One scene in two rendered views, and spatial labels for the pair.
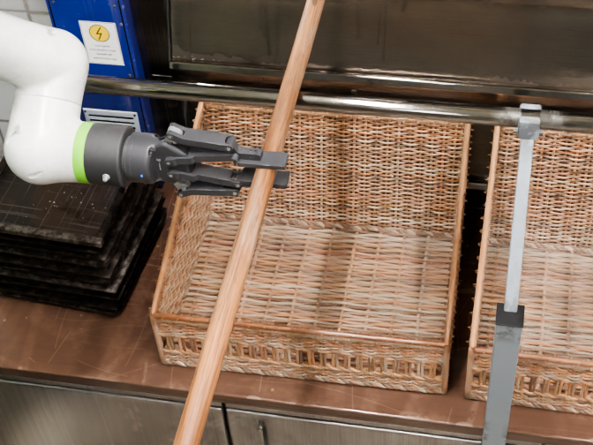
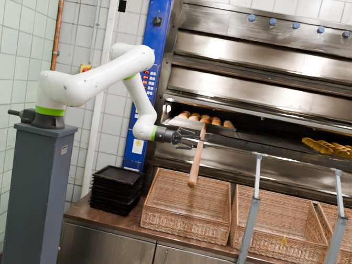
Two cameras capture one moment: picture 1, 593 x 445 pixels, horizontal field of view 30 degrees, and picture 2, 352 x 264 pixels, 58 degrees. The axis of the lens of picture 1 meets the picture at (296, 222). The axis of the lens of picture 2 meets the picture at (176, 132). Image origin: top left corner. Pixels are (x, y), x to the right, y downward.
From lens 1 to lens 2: 1.12 m
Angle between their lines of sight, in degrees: 39
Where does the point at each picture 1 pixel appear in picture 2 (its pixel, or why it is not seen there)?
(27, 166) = (140, 129)
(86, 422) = (106, 250)
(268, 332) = (178, 213)
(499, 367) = (251, 217)
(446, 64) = (226, 165)
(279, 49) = (184, 155)
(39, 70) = (149, 110)
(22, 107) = (141, 118)
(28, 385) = (93, 229)
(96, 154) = (159, 129)
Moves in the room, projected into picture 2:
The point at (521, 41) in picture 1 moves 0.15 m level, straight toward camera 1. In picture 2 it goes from (245, 162) to (247, 166)
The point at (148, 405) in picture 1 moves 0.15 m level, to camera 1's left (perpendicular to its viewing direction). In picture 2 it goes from (131, 241) to (107, 239)
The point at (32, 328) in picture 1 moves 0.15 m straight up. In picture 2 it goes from (98, 214) to (102, 192)
